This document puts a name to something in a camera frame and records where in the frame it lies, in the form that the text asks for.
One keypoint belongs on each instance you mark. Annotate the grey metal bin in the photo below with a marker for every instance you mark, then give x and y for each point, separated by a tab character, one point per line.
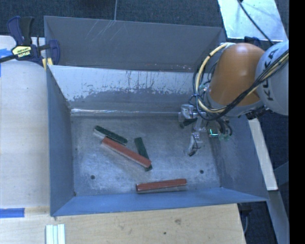
152	90

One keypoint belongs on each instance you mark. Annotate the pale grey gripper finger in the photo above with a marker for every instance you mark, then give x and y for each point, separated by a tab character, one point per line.
199	142
191	147

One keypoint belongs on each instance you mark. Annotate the black cylinder on white bracket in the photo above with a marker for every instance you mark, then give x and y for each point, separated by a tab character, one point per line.
255	113

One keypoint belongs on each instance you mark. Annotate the pale wood board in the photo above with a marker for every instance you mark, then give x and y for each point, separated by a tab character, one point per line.
24	136

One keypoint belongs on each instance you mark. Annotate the red-brown flat block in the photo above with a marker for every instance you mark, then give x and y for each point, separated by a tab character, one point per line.
127	152
161	185

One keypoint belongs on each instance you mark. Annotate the dark green flat block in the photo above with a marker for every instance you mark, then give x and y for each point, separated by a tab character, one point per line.
111	135
141	147

